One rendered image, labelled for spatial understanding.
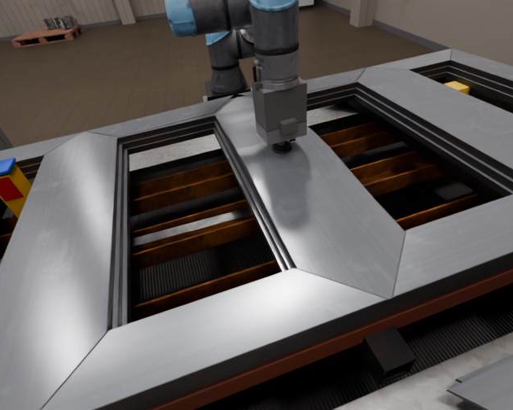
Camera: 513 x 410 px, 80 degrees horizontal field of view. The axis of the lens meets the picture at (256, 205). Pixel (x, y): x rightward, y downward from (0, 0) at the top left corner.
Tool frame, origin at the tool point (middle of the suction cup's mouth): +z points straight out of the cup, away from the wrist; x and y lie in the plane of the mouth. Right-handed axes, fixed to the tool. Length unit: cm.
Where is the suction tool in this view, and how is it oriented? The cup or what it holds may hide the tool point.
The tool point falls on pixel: (282, 153)
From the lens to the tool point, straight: 66.9
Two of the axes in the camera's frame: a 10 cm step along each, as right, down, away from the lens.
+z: 1.0, 7.4, 6.6
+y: 9.3, -3.0, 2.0
